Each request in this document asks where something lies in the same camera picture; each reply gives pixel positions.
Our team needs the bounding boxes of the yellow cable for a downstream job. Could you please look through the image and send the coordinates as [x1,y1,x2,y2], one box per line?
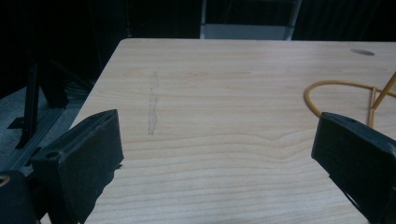
[304,71,396,129]

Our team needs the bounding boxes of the black metal stand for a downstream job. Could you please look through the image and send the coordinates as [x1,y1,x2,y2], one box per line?
[7,59,94,150]

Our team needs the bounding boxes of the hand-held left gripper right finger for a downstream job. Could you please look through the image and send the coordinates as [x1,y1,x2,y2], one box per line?
[310,111,396,224]

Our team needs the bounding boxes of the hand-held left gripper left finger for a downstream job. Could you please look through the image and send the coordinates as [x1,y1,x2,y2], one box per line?
[30,108,125,224]

